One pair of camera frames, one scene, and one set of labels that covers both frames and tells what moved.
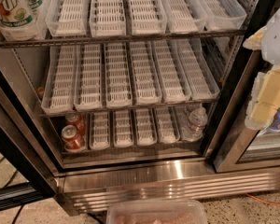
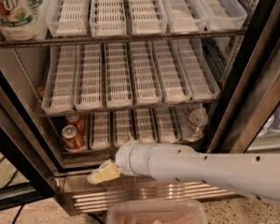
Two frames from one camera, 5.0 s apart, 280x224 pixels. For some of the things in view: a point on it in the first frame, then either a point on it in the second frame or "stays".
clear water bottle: (194, 126) stays
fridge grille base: (91, 190) stays
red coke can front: (72, 142) stays
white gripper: (277, 44) to (123, 159)
